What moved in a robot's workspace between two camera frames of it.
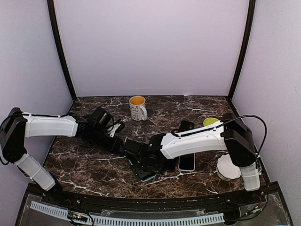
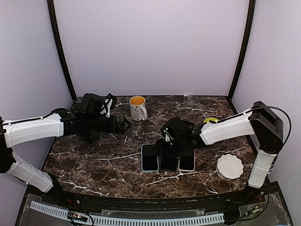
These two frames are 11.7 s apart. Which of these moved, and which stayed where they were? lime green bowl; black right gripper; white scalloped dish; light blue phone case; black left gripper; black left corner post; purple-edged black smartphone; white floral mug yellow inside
Moved: light blue phone case; black right gripper; black left gripper
Stayed: white scalloped dish; black left corner post; white floral mug yellow inside; lime green bowl; purple-edged black smartphone
